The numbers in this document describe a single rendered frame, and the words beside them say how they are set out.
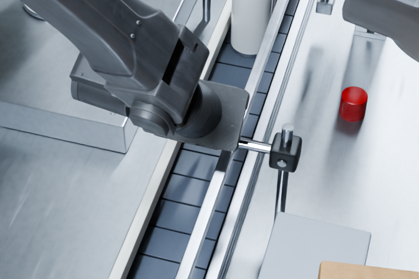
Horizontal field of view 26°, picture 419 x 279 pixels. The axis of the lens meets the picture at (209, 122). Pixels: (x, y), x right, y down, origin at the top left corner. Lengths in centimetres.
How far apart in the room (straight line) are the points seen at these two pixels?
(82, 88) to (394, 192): 43
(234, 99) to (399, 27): 53
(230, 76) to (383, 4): 76
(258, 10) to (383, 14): 72
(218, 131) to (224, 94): 4
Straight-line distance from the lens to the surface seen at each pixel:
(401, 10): 40
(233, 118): 93
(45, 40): 121
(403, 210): 109
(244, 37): 115
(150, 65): 73
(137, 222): 96
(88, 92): 86
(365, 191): 110
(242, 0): 111
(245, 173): 104
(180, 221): 100
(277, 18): 111
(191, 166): 105
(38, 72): 117
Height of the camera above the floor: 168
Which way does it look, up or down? 47 degrees down
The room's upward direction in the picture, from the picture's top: straight up
